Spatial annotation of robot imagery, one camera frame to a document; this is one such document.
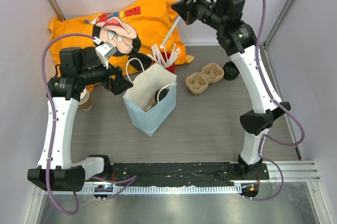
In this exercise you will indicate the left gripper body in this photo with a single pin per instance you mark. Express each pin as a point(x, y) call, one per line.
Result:
point(108, 79)

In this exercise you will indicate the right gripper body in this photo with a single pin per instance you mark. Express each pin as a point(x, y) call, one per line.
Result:
point(199, 9)

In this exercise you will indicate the single straw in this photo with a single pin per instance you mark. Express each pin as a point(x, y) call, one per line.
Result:
point(170, 32)

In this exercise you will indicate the light blue paper bag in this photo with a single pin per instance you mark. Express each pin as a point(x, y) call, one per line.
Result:
point(138, 98)

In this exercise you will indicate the pulp cup carrier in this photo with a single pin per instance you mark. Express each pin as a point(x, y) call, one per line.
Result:
point(198, 82)
point(152, 104)

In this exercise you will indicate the single black cup lid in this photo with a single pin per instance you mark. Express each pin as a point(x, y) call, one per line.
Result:
point(160, 95)

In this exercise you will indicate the stack of black lids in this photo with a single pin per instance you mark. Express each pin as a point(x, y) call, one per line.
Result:
point(231, 72)

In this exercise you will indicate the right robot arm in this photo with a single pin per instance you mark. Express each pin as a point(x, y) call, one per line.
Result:
point(238, 40)

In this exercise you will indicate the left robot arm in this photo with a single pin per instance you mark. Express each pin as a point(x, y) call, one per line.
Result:
point(79, 67)

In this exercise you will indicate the stack of paper cups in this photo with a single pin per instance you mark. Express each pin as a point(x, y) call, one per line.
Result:
point(85, 102)

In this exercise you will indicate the orange cartoon t-shirt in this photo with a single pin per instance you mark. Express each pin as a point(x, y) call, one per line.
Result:
point(132, 31)

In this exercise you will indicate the red ribbed cup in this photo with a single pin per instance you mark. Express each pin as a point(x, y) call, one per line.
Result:
point(171, 67)

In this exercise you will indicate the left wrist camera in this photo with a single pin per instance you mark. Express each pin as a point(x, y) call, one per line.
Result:
point(104, 52)

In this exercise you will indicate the right aluminium frame post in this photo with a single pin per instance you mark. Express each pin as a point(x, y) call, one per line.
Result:
point(285, 10)

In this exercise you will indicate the slotted cable duct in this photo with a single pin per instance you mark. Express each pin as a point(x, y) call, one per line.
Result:
point(104, 189)

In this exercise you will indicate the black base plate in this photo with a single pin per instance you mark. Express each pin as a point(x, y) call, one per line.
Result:
point(179, 174)

